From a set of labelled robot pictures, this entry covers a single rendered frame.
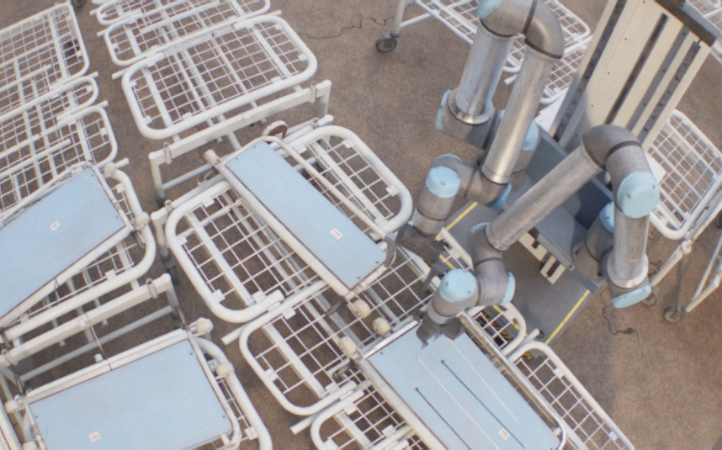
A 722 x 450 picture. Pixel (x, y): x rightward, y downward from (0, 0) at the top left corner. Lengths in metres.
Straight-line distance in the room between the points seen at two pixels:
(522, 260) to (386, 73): 1.45
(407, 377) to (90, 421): 1.11
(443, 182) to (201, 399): 1.01
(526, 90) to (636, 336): 1.80
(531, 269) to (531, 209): 1.02
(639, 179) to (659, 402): 1.89
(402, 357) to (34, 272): 1.42
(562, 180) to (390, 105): 1.96
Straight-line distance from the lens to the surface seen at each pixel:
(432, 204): 1.79
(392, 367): 2.10
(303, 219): 2.36
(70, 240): 2.41
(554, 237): 2.24
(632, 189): 1.45
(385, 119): 3.40
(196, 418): 2.04
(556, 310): 2.66
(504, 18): 1.67
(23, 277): 2.42
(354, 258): 2.30
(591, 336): 3.08
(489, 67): 1.84
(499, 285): 1.79
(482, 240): 1.82
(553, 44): 1.68
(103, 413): 2.09
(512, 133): 1.79
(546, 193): 1.67
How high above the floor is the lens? 2.52
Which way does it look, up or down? 57 degrees down
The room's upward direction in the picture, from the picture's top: 15 degrees clockwise
